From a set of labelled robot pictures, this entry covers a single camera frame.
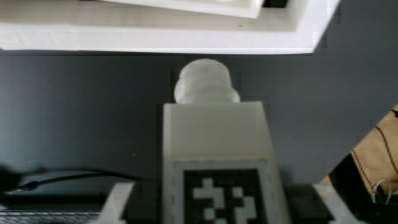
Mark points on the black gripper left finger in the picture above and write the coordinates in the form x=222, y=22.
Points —
x=130, y=206

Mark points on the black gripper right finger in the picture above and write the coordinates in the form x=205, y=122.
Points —
x=317, y=206

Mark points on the white square tabletop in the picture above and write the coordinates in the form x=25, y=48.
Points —
x=237, y=8

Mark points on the white L-shaped obstacle wall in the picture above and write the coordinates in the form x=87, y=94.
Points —
x=75, y=25

